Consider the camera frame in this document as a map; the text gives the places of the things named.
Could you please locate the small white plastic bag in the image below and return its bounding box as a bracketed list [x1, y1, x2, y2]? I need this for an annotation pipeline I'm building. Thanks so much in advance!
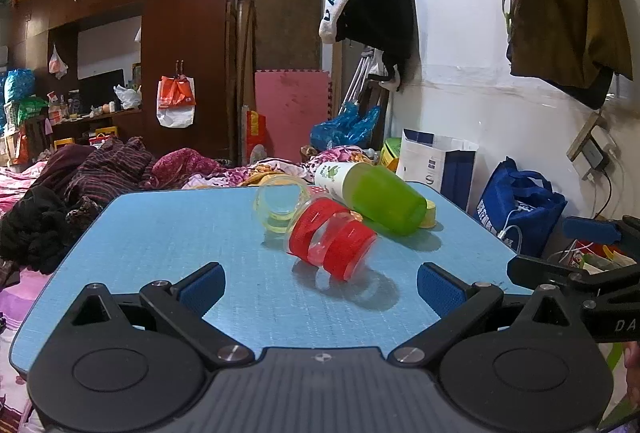
[48, 44, 69, 80]

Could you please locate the crumpled white plastic bag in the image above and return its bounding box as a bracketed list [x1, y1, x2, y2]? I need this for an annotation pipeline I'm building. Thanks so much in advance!
[114, 83, 143, 110]

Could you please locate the black cloth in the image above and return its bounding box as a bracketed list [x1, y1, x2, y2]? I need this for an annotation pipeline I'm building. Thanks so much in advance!
[0, 186, 104, 275]

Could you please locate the clear yellowish cup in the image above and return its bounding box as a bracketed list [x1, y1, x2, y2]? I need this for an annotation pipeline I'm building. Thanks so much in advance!
[252, 174, 321, 235]

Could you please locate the pink floral blanket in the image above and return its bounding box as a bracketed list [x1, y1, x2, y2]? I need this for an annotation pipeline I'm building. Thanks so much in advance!
[150, 147, 382, 192]

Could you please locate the folded metal frame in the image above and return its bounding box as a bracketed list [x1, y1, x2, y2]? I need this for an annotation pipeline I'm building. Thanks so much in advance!
[340, 47, 392, 115]

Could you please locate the blue plastic bag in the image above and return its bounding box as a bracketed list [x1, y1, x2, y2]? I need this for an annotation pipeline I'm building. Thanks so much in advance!
[310, 103, 382, 152]

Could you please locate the yellow lid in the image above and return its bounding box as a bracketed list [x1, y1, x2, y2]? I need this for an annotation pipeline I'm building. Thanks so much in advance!
[419, 200, 439, 229]

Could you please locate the brown wooden board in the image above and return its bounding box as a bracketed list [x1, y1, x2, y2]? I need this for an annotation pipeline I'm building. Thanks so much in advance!
[245, 0, 324, 72]

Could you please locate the dark striped cloth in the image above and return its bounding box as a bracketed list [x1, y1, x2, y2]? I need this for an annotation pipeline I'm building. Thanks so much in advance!
[35, 136, 157, 210]

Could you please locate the blue tote bag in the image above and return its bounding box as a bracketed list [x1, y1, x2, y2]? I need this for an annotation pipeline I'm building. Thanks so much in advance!
[472, 156, 568, 259]

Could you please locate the pink foam mat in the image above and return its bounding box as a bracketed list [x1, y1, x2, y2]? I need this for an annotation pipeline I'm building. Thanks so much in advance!
[254, 70, 333, 164]

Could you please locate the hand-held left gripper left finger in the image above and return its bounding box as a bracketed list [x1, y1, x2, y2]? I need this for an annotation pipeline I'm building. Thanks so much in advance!
[71, 262, 254, 370]

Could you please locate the black hanging garment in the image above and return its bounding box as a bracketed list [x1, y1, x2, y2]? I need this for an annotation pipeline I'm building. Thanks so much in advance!
[336, 0, 418, 90]

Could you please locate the red packet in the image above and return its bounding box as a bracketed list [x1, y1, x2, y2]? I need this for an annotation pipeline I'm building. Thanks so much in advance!
[246, 110, 267, 164]

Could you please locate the orange and white plastic bag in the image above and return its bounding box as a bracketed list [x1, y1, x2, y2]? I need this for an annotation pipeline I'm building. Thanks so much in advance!
[156, 74, 197, 129]

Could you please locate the red striped clear cup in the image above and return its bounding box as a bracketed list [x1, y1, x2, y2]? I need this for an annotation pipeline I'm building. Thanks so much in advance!
[284, 197, 378, 282]

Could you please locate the green cup with white label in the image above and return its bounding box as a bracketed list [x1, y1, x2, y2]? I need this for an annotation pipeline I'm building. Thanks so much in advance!
[314, 162, 429, 236]

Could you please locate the black television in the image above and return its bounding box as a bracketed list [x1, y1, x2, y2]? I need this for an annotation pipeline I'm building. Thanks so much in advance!
[79, 69, 126, 107]

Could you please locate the white paper bag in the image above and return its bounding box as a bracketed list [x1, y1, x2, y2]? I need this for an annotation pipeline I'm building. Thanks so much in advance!
[395, 128, 480, 214]

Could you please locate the dark wooden wardrobe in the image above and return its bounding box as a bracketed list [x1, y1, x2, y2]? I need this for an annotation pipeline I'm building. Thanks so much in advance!
[10, 0, 241, 164]

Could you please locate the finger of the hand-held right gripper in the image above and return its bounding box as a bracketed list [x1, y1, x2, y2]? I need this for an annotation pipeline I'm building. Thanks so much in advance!
[562, 216, 640, 259]
[506, 256, 640, 305]

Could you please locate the yellow green container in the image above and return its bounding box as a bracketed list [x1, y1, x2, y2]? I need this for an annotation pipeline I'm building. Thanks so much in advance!
[379, 138, 404, 172]

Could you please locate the olive hanging bag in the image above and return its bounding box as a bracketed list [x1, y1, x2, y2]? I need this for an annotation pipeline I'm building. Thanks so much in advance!
[504, 0, 634, 110]

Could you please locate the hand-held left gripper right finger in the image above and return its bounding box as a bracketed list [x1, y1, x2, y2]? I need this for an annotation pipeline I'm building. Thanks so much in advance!
[388, 262, 571, 367]

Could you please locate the blue patterned bag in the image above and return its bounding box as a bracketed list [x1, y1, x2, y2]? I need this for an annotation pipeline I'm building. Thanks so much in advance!
[4, 69, 36, 105]

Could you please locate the wall power strip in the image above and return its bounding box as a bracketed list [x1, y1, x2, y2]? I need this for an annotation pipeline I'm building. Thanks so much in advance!
[567, 113, 619, 185]

